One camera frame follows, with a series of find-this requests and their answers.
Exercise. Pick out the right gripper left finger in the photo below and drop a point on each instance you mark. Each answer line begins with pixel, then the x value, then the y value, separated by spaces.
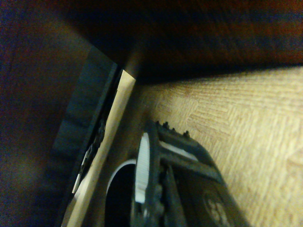
pixel 145 184

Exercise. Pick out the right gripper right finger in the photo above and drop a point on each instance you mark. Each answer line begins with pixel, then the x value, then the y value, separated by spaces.
pixel 180 144

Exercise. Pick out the brown shoe rack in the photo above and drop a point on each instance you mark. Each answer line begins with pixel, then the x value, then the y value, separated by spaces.
pixel 35 94

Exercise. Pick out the black shoe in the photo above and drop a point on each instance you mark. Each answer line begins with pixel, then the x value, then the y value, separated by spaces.
pixel 120 194

